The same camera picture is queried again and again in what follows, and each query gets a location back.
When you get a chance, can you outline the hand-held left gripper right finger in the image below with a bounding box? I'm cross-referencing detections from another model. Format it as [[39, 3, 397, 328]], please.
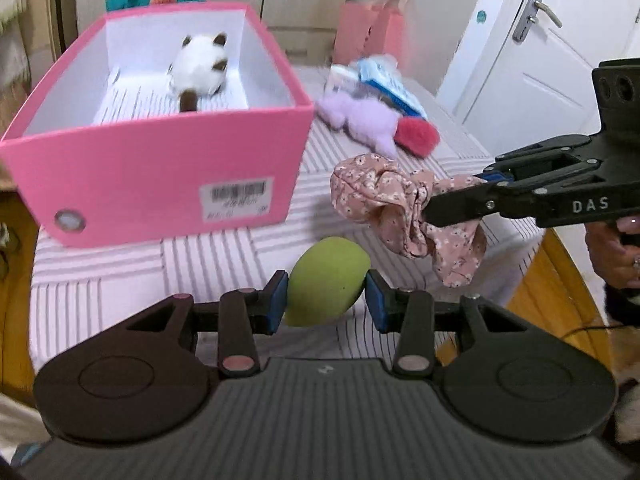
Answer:
[[365, 270, 531, 378]]

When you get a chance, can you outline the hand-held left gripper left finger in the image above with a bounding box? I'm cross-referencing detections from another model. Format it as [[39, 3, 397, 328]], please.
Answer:
[[117, 270, 290, 378]]

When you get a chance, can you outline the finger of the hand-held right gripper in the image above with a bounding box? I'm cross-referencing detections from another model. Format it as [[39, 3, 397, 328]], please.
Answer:
[[422, 175, 540, 227], [472, 134, 602, 184]]

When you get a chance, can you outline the green egg-shaped sponge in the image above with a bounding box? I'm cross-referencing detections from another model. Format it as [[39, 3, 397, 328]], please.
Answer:
[[284, 236, 372, 328]]

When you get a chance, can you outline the pink floral scrunchie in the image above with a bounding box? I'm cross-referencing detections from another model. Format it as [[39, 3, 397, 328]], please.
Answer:
[[330, 152, 488, 288]]

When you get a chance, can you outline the purple plush toy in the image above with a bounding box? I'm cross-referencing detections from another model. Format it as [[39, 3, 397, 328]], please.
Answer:
[[317, 95, 401, 158]]

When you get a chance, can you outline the blue white tissue pack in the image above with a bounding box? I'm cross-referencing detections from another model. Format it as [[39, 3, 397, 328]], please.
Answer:
[[357, 57, 428, 121]]

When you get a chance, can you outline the pink cardboard box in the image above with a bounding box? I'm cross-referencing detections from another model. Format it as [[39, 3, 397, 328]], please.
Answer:
[[0, 1, 315, 249]]

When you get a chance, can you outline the person's right hand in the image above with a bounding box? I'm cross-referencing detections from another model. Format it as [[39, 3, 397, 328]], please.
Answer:
[[585, 219, 640, 291]]

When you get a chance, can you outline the white door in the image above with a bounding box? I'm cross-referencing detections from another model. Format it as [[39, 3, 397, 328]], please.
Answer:
[[435, 0, 640, 161]]

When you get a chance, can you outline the striped tablecloth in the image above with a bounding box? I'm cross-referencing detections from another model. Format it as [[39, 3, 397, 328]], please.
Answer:
[[30, 62, 546, 376]]

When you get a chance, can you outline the red fluffy pompom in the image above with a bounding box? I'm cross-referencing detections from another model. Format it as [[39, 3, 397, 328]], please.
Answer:
[[394, 116, 441, 158]]

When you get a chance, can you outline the pink gift bag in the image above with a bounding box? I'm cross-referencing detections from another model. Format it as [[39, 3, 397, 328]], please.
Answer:
[[332, 0, 416, 68]]

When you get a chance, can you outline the white brown plush cat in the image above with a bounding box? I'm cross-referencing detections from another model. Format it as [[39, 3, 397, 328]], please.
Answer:
[[166, 32, 232, 112]]

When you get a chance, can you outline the white cloth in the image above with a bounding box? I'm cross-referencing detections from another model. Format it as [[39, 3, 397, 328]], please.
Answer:
[[0, 392, 51, 458]]

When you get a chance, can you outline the tan tall cabinet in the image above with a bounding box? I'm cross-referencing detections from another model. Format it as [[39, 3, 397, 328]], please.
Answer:
[[25, 0, 55, 66]]

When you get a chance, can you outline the metal door handle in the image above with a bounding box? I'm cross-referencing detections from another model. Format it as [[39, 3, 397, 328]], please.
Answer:
[[512, 0, 563, 43]]

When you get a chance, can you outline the black cable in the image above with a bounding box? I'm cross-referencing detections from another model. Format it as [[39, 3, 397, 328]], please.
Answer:
[[564, 326, 608, 342]]

